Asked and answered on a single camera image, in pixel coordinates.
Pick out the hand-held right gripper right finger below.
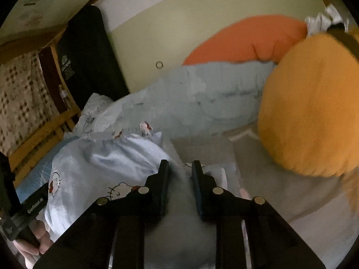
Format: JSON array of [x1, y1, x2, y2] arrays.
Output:
[[192, 160, 326, 269]]

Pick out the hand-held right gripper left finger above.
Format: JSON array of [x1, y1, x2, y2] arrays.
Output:
[[34, 160, 170, 269]]

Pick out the light blue satin cat-print pants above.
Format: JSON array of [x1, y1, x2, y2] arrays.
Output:
[[45, 122, 219, 269]]

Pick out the person's left hand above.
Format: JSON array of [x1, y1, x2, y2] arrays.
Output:
[[13, 220, 54, 258]]

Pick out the blue pillow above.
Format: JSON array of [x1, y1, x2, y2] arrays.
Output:
[[15, 157, 54, 202]]

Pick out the grey-blue blanket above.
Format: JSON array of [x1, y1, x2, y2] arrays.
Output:
[[112, 62, 277, 138]]

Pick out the white floral printed quilt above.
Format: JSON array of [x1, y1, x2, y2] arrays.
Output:
[[74, 92, 127, 138]]

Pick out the patchwork floral curtain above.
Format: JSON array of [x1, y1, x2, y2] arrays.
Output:
[[0, 49, 61, 157]]

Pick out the small clear bottle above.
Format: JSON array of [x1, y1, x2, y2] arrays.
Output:
[[58, 84, 72, 110]]

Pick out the yellow striped plush pillow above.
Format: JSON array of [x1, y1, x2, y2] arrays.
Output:
[[257, 20, 359, 178]]

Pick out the orange pillow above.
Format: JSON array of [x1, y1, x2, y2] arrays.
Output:
[[182, 14, 309, 66]]

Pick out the crumpled white clothes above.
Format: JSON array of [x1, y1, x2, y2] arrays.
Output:
[[304, 4, 344, 35]]

